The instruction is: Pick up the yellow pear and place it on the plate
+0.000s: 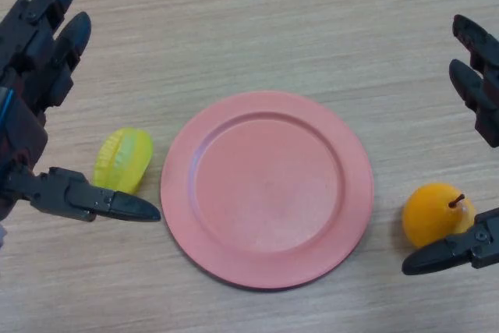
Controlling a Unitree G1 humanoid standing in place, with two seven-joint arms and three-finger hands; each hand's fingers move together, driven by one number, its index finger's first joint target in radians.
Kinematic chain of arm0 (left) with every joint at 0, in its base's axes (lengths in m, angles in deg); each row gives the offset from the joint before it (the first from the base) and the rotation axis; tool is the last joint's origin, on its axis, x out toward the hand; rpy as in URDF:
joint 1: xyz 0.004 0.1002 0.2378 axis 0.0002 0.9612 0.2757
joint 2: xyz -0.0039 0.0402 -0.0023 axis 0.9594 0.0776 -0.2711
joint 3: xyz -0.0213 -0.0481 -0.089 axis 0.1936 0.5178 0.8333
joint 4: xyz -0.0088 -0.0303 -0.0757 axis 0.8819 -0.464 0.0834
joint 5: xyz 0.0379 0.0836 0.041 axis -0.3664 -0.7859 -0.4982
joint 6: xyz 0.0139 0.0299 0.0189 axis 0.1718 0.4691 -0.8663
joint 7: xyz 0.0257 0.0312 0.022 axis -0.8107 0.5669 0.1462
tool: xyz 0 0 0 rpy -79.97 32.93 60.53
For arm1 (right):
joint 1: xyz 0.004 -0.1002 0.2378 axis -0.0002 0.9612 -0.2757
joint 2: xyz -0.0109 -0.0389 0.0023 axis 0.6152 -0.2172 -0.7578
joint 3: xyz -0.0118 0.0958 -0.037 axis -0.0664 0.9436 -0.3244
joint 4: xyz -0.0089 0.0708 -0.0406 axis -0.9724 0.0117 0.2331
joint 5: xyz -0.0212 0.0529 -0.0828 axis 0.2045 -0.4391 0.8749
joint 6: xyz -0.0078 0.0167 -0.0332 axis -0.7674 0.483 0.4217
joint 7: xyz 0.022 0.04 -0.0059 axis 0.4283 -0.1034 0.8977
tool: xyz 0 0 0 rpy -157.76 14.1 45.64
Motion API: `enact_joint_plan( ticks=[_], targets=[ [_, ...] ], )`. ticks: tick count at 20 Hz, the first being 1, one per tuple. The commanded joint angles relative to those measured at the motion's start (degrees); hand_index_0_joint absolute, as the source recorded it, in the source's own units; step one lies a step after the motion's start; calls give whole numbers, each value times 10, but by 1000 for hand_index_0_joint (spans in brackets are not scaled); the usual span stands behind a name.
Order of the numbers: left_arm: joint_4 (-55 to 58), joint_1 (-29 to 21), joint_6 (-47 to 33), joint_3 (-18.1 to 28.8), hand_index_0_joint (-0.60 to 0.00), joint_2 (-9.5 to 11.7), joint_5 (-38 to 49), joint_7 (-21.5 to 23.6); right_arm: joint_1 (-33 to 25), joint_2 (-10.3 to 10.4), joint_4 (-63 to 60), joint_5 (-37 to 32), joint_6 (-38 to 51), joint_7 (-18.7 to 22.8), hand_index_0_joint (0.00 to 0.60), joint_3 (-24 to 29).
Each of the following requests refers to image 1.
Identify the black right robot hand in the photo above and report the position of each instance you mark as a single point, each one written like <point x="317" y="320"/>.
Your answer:
<point x="481" y="87"/>

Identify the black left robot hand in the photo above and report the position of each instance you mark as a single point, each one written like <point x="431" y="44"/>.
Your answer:
<point x="23" y="134"/>

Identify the yellow orange pear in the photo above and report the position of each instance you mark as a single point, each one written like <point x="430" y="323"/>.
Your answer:
<point x="429" y="212"/>

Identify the pink round plate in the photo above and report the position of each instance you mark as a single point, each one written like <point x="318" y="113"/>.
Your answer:
<point x="265" y="192"/>

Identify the yellow green starfruit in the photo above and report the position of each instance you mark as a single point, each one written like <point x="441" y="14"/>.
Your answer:
<point x="124" y="157"/>

